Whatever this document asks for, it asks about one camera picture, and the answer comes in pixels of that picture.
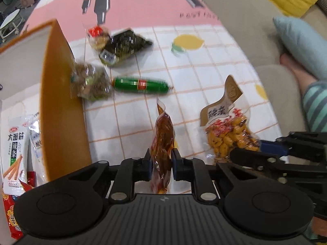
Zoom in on peanut snack bag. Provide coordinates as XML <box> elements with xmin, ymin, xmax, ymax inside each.
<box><xmin>200</xmin><ymin>75</ymin><xmax>261</xmax><ymax>163</ymax></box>

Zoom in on brown meat snack pack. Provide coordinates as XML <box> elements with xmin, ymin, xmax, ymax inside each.
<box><xmin>150</xmin><ymin>99</ymin><xmax>175</xmax><ymax>194</ymax></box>

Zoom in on white ball candy bag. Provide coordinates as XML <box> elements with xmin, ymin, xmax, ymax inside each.
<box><xmin>28</xmin><ymin>112</ymin><xmax>49</xmax><ymax>186</ymax></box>

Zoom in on red snack bag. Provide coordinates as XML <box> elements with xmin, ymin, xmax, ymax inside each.
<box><xmin>2</xmin><ymin>173</ymin><xmax>35</xmax><ymax>240</ymax></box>

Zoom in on white green stick snack bag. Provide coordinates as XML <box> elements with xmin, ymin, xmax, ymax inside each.
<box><xmin>1</xmin><ymin>115</ymin><xmax>33</xmax><ymax>196</ymax></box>

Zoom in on black seaweed snack pack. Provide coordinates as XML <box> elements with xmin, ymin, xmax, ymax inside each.
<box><xmin>98</xmin><ymin>29</ymin><xmax>153</xmax><ymax>66</ymax></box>

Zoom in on small cake clear pack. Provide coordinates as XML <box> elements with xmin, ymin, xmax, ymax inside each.
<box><xmin>85</xmin><ymin>26</ymin><xmax>111</xmax><ymax>51</ymax></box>

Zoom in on striped sleeve leg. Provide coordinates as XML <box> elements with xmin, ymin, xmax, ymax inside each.
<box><xmin>303</xmin><ymin>81</ymin><xmax>327</xmax><ymax>133</ymax></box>

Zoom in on bare foot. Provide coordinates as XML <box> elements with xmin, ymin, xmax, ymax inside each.
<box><xmin>280</xmin><ymin>53</ymin><xmax>317</xmax><ymax>95</ymax></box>

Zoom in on green sausage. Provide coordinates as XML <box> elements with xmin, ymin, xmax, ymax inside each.
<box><xmin>111</xmin><ymin>77</ymin><xmax>173</xmax><ymax>94</ymax></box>

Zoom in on light blue cushion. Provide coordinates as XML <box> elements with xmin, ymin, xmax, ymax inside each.
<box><xmin>273</xmin><ymin>17</ymin><xmax>326</xmax><ymax>81</ymax></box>

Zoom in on mixed nuts clear bag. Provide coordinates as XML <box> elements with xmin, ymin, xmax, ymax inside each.
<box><xmin>70</xmin><ymin>62</ymin><xmax>113</xmax><ymax>102</ymax></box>

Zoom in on beige sofa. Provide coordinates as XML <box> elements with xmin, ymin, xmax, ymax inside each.
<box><xmin>203</xmin><ymin>0</ymin><xmax>326</xmax><ymax>135</ymax></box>

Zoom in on orange storage box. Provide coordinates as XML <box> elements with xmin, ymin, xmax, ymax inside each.
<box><xmin>0</xmin><ymin>19</ymin><xmax>93</xmax><ymax>245</ymax></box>

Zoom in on patterned tablecloth mat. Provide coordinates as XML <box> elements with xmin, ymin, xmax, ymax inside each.
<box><xmin>25</xmin><ymin>0</ymin><xmax>281</xmax><ymax>159</ymax></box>

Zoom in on white round stool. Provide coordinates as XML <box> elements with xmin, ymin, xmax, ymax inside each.
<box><xmin>0</xmin><ymin>9</ymin><xmax>25</xmax><ymax>43</ymax></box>

